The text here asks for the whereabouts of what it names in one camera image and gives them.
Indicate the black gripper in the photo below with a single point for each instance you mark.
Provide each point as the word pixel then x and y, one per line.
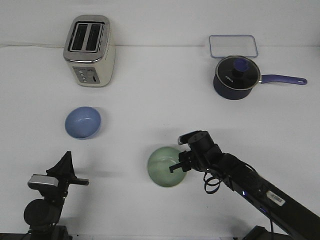
pixel 64 172
pixel 202 154

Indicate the green bowl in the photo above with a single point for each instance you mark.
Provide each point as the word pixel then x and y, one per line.
pixel 158 167

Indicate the blue bowl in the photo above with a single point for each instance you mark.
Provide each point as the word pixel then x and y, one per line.
pixel 83 122

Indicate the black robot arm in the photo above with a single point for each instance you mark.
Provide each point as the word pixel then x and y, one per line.
pixel 298 222
pixel 43 214

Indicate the dark blue saucepan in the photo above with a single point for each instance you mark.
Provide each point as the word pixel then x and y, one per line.
pixel 235 94

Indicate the glass pot lid blue knob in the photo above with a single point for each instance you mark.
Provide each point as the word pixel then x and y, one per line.
pixel 238 72

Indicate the cream and steel toaster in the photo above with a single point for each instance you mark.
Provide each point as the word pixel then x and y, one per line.
pixel 90 51

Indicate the clear container with blue rim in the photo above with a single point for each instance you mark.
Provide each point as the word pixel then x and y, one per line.
pixel 222 46

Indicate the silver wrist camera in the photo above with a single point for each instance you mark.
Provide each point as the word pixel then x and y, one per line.
pixel 183 139
pixel 38 180

